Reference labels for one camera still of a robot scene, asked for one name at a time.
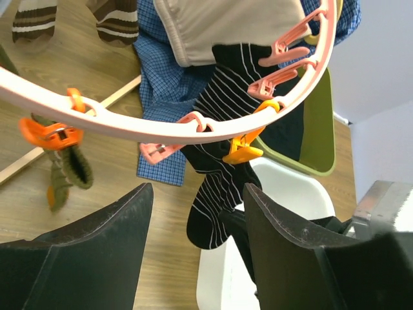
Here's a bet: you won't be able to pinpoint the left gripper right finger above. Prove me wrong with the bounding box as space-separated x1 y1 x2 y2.
243 183 412 309

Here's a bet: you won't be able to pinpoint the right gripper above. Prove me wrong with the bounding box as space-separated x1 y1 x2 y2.
312 180 412 239

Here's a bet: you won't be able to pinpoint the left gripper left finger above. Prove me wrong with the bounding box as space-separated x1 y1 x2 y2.
1 183 154 309

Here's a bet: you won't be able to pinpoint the olive wavy striped sock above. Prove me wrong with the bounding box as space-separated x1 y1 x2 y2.
31 114 94 212

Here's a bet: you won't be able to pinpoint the black white striped sock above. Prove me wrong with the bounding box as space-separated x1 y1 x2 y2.
181 43 277 249

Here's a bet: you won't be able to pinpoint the pink round clip hanger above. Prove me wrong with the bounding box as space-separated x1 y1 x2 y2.
1 1 338 148

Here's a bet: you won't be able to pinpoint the white plastic basket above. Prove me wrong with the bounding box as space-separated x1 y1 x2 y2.
196 158 335 310

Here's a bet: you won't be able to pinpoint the olive green bin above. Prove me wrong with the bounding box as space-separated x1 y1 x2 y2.
252 70 336 176

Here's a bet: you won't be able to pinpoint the black folded clothes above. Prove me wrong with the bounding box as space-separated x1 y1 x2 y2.
259 103 304 161

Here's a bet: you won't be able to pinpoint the blue checkered shirt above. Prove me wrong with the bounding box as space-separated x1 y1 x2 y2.
134 1 361 186

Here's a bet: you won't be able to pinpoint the brown striped sock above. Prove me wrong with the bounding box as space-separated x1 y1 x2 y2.
86 0 139 48
12 0 57 53

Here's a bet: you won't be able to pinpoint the beige cloth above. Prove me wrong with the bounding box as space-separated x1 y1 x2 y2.
154 0 305 67

